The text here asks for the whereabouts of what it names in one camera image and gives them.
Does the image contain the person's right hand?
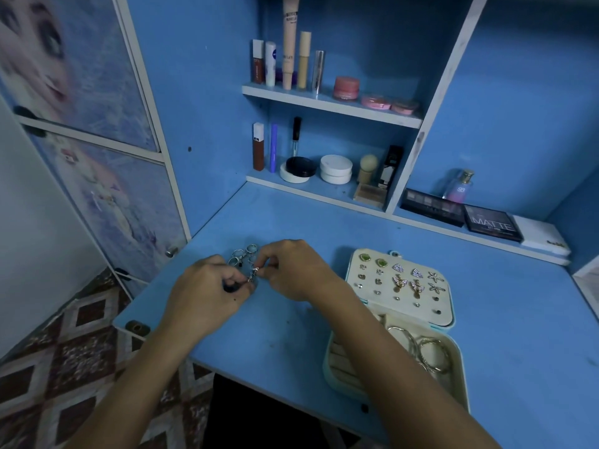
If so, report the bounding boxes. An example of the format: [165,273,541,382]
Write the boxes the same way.
[251,239,343,305]

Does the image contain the person's left hand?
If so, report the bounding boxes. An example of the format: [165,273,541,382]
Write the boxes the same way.
[159,255,256,340]

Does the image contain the pile of silver rings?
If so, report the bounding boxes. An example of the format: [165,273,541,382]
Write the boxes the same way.
[225,243,268,291]

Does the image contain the silver bangle bracelet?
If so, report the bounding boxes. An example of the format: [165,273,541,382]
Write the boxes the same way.
[414,334,454,376]
[386,323,421,359]

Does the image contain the cream jewellery box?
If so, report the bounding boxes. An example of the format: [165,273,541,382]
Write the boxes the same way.
[323,248,471,412]

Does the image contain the person's left forearm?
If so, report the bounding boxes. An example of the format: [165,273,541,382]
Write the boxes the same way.
[70,321,205,449]

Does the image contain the person's right forearm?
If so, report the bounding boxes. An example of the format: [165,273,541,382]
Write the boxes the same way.
[313,280,502,449]

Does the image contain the person's dark clothing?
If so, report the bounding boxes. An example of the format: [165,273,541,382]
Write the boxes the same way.
[201,374,376,449]

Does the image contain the white flat box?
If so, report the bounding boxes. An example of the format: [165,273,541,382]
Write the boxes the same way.
[513,215,572,258]

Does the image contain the white bowl black inside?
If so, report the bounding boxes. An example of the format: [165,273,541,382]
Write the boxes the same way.
[280,156,318,184]

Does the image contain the square brown powder compact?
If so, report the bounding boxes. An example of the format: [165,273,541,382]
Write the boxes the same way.
[354,182,387,206]

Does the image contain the white round cream jar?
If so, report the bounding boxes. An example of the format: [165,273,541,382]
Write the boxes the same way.
[320,154,355,186]

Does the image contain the beige makeup sponge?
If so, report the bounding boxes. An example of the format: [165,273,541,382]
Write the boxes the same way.
[358,153,380,183]

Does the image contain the brown lipstick tube white cap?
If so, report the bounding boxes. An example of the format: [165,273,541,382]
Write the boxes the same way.
[253,122,266,172]

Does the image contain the black cosmetic bottle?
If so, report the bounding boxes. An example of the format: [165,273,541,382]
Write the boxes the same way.
[379,145,406,191]

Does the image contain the dark eyeshadow palette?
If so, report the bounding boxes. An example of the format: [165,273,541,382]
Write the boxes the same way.
[401,188,466,227]

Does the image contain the small pink perfume bottle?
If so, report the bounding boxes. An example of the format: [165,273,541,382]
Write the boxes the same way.
[444,169,475,204]

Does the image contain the pink round jar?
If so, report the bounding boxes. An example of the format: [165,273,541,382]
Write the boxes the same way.
[333,76,361,101]

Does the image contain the black lettered eyeshadow palette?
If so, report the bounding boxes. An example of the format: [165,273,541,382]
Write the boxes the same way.
[464,205,524,244]

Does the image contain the white tube blue label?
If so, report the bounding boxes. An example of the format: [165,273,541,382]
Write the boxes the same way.
[265,42,278,88]

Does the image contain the short beige cosmetic tube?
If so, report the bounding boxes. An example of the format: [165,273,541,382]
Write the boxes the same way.
[298,31,313,90]

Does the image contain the white framed marbled panel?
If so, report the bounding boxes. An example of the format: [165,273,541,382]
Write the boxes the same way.
[0,0,191,286]

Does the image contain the white shelf unit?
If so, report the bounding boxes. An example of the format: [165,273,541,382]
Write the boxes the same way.
[241,0,572,268]

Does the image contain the tall beige cosmetic tube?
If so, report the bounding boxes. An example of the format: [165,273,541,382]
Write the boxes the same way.
[281,0,301,90]

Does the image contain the white slatted cabinet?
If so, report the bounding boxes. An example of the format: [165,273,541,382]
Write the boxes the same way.
[573,255,599,319]

